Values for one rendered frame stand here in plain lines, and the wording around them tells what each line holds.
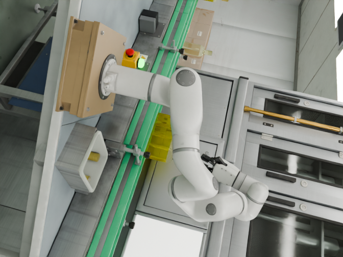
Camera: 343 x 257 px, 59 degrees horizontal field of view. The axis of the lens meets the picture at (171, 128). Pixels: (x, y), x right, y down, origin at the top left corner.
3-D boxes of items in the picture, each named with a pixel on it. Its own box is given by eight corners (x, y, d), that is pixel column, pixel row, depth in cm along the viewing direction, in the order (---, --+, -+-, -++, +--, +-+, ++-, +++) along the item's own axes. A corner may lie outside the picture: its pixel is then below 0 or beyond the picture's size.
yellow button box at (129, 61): (121, 69, 144) (136, 72, 144) (119, 58, 138) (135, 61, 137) (125, 58, 148) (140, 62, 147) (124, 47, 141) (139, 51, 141)
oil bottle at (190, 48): (169, 51, 191) (210, 59, 189) (170, 44, 187) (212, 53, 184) (172, 45, 194) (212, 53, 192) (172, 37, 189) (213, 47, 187)
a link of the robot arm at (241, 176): (242, 183, 133) (236, 180, 133) (248, 171, 126) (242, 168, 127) (235, 195, 128) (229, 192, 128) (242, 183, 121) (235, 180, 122)
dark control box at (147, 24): (138, 30, 158) (154, 34, 157) (138, 18, 151) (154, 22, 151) (143, 20, 162) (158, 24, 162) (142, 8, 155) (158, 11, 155)
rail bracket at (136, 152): (121, 162, 132) (149, 169, 131) (117, 144, 118) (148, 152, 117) (124, 156, 134) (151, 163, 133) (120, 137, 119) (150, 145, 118)
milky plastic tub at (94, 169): (72, 188, 118) (93, 195, 117) (55, 165, 99) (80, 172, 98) (89, 150, 127) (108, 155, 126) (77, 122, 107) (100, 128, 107)
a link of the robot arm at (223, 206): (236, 166, 104) (201, 173, 114) (198, 171, 89) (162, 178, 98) (245, 215, 101) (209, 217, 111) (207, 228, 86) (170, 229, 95)
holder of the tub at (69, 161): (74, 192, 123) (92, 197, 122) (54, 164, 99) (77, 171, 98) (90, 155, 131) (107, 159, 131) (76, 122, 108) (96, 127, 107)
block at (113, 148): (105, 156, 131) (121, 160, 131) (102, 146, 123) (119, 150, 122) (108, 149, 133) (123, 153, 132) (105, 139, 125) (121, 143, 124)
